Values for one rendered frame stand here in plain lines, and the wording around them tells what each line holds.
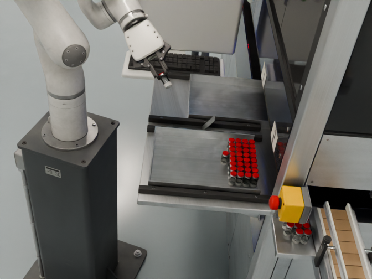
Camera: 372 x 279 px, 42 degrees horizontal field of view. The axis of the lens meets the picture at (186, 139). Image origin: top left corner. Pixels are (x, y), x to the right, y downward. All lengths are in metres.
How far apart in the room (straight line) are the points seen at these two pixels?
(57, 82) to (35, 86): 1.93
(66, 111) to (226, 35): 0.94
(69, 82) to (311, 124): 0.73
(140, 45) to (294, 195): 0.60
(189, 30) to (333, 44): 1.19
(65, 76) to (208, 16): 0.88
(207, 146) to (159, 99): 0.30
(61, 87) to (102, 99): 1.77
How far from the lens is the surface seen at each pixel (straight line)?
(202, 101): 1.82
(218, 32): 2.22
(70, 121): 1.59
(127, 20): 1.44
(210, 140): 1.66
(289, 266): 1.69
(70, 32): 1.39
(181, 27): 2.21
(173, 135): 1.65
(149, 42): 1.42
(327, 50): 1.12
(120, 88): 3.38
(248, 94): 1.90
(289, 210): 1.32
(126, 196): 2.64
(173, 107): 1.78
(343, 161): 1.34
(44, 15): 1.37
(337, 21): 1.09
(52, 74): 1.53
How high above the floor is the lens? 1.96
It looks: 41 degrees down
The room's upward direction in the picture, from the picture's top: 7 degrees clockwise
